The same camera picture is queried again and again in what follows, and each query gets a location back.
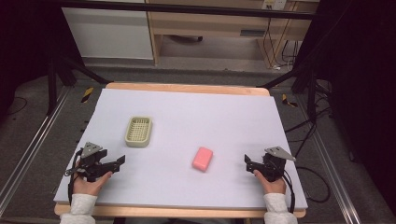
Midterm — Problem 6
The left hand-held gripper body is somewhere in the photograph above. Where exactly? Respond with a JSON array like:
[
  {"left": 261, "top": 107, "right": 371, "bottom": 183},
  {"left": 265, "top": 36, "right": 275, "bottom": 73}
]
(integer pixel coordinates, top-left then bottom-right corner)
[{"left": 64, "top": 141, "right": 114, "bottom": 183}]

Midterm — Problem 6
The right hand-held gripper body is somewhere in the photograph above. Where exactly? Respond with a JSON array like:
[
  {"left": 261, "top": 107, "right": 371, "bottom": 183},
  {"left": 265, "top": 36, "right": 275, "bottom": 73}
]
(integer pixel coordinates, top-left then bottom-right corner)
[{"left": 252, "top": 146, "right": 297, "bottom": 183}]

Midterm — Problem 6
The person's right hand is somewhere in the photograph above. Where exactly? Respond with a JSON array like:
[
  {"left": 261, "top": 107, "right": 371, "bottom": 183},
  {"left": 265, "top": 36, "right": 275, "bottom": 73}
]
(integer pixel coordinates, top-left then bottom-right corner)
[{"left": 253, "top": 169, "right": 288, "bottom": 195}]

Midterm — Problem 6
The person's left hand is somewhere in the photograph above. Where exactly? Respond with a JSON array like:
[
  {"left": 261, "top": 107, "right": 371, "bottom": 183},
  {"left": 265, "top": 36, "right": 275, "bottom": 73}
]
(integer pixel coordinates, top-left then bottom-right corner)
[{"left": 72, "top": 160, "right": 114, "bottom": 197}]

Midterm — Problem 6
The beige soap dish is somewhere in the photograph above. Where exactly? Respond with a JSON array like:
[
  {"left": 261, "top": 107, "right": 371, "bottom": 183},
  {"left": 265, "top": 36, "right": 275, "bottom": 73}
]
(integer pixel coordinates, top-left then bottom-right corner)
[{"left": 124, "top": 116, "right": 153, "bottom": 148}]

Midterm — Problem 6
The pink soap bar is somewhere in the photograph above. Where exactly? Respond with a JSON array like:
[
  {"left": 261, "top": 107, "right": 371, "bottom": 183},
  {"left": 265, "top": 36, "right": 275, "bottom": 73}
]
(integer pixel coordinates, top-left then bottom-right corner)
[{"left": 191, "top": 147, "right": 214, "bottom": 173}]

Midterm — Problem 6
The yellow black striped tape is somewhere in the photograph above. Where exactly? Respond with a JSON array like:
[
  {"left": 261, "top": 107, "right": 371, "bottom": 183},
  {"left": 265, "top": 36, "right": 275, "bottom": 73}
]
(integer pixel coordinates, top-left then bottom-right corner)
[
  {"left": 281, "top": 93, "right": 299, "bottom": 108},
  {"left": 80, "top": 87, "right": 94, "bottom": 105}
]

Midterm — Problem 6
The white foam mat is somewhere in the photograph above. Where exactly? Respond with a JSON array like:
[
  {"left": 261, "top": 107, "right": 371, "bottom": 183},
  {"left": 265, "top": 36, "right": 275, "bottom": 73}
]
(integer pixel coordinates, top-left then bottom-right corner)
[{"left": 53, "top": 88, "right": 309, "bottom": 210}]

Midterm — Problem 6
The wooden table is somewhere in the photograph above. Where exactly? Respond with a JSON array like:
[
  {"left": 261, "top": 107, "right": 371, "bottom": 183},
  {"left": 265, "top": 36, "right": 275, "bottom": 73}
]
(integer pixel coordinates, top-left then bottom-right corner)
[{"left": 53, "top": 81, "right": 307, "bottom": 219}]

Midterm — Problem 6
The white cabinet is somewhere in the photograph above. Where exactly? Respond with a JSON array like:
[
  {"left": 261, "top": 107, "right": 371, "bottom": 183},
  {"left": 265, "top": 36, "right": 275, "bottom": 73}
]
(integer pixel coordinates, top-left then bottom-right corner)
[{"left": 61, "top": 7, "right": 155, "bottom": 61}]

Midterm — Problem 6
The wooden desk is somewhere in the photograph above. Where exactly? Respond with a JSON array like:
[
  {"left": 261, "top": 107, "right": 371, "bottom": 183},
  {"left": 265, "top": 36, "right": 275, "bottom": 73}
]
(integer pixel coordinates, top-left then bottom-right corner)
[{"left": 145, "top": 0, "right": 321, "bottom": 69}]

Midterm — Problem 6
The black cable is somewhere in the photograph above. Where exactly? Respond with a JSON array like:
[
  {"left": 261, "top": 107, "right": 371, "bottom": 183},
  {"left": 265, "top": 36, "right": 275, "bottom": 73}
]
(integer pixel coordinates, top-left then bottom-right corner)
[
  {"left": 66, "top": 148, "right": 84, "bottom": 206},
  {"left": 281, "top": 166, "right": 332, "bottom": 215}
]

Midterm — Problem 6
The bundle of floor cables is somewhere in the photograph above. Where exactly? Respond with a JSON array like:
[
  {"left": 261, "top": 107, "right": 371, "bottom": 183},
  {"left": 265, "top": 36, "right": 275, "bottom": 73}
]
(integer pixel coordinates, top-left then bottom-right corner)
[{"left": 284, "top": 77, "right": 334, "bottom": 160}]

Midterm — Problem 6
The aluminium rail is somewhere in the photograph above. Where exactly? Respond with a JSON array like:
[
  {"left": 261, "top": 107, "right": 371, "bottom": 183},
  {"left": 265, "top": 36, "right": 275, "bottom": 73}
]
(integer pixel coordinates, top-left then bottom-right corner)
[
  {"left": 295, "top": 92, "right": 364, "bottom": 224},
  {"left": 0, "top": 86, "right": 72, "bottom": 217}
]

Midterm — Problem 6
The black metal frame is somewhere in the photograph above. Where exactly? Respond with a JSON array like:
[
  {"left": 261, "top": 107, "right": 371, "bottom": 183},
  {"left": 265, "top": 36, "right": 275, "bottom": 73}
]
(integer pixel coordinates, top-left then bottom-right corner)
[{"left": 46, "top": 0, "right": 325, "bottom": 117}]

